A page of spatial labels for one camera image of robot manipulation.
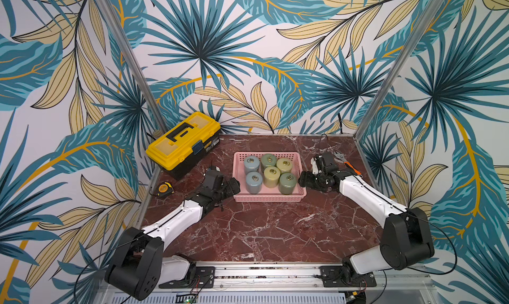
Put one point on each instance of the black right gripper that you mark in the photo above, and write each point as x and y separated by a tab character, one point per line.
311	179

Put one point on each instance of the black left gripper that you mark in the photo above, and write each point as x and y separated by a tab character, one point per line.
230	191

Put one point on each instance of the blue front tea canister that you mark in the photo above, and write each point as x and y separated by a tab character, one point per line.
254	181

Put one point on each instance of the blue tea canister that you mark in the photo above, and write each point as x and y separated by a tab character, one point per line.
251	163
254	181

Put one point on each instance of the pink perforated plastic basket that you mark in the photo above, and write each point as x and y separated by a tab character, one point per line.
267	195

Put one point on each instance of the dark green front tea canister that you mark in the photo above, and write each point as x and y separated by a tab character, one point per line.
287	183

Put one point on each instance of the dark green tea canister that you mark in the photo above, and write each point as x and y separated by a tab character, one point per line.
268	160
287	183

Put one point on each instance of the yellow-green front tea canister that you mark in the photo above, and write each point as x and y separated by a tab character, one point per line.
271	176

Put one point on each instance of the yellow-green tea canister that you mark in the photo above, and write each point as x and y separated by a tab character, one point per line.
271	176
285	165

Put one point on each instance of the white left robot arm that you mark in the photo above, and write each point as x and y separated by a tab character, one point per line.
137	266

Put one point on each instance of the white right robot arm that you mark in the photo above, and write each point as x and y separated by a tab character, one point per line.
406	239

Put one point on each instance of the blue rear tea canister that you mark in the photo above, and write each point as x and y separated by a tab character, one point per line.
251	163

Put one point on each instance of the yellow-green rear tea canister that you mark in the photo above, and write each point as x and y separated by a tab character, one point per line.
285	165

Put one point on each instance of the dark green rear tea canister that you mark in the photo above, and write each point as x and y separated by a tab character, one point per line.
268	160

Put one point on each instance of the yellow black tape measure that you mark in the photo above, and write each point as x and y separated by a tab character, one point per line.
162	190

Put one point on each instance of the yellow black toolbox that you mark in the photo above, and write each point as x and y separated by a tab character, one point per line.
178	151

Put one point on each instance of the orange handled adjustable wrench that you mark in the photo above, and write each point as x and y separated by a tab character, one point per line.
340	157

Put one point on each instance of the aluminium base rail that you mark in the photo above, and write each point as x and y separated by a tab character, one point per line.
296	282

